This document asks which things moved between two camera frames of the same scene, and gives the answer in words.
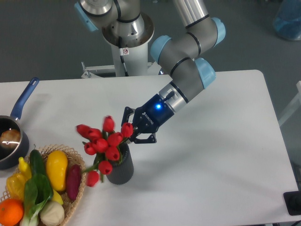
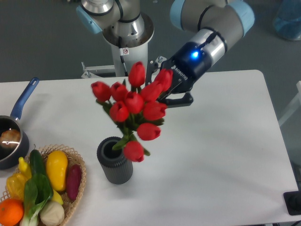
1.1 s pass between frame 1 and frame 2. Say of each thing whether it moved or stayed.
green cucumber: stayed
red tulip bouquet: moved
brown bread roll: stayed
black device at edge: stayed
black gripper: moved
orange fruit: stayed
